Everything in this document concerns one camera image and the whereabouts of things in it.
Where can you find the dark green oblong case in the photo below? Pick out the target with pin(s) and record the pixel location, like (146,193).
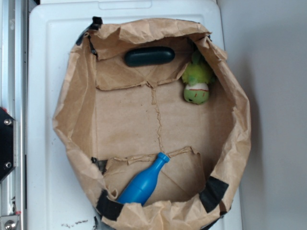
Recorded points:
(144,56)

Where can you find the brown paper bag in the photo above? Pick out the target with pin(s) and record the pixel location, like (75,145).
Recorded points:
(188,195)

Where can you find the blue plastic bottle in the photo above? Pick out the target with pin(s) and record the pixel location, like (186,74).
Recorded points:
(142,186)

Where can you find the aluminium frame rail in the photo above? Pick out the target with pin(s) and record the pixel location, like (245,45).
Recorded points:
(13,88)

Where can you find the black mounting bracket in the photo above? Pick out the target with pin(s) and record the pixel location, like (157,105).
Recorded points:
(7,148)

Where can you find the white plastic bin lid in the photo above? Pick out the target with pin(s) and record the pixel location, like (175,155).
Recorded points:
(55,199)

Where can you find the green plush toy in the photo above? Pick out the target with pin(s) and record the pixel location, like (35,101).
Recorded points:
(196,77)

